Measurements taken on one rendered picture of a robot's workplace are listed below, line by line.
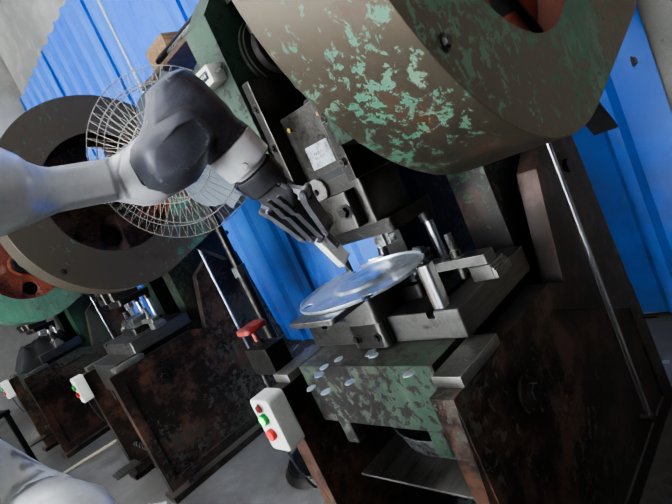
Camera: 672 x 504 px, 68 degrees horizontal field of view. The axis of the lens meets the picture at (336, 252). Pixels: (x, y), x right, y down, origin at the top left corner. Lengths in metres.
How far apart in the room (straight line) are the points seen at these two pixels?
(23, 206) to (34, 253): 1.48
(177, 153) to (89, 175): 0.15
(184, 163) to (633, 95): 1.63
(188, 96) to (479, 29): 0.40
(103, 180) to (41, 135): 1.47
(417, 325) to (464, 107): 0.50
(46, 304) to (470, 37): 3.53
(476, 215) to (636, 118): 0.96
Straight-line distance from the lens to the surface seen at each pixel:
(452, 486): 1.20
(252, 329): 1.24
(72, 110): 2.34
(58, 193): 0.78
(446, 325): 0.96
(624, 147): 2.04
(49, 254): 2.15
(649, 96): 2.02
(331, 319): 0.91
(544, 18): 1.09
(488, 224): 1.20
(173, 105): 0.75
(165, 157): 0.71
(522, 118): 0.72
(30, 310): 3.87
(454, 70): 0.61
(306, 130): 1.08
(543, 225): 1.22
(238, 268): 1.88
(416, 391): 0.97
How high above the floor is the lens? 1.02
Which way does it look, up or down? 9 degrees down
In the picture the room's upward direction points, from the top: 25 degrees counter-clockwise
